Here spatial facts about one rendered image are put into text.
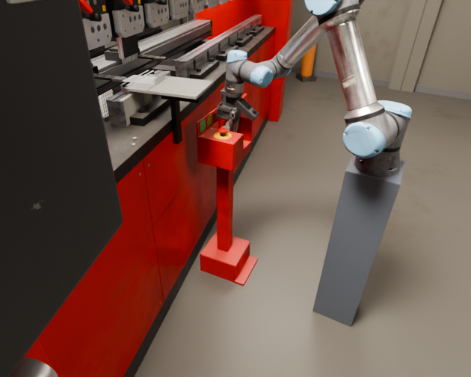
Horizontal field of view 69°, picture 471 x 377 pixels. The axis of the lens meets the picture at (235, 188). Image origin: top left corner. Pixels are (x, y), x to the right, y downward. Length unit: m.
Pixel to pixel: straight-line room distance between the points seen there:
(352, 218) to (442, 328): 0.79
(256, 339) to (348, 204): 0.72
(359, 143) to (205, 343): 1.05
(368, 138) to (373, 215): 0.36
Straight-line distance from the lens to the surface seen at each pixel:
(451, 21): 4.98
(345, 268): 1.51
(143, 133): 1.23
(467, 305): 2.10
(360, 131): 1.07
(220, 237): 1.75
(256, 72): 1.30
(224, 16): 3.45
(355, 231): 1.39
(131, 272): 1.26
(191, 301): 1.76
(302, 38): 1.31
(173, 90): 1.24
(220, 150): 1.38
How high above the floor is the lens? 1.39
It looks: 34 degrees down
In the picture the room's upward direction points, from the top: 2 degrees clockwise
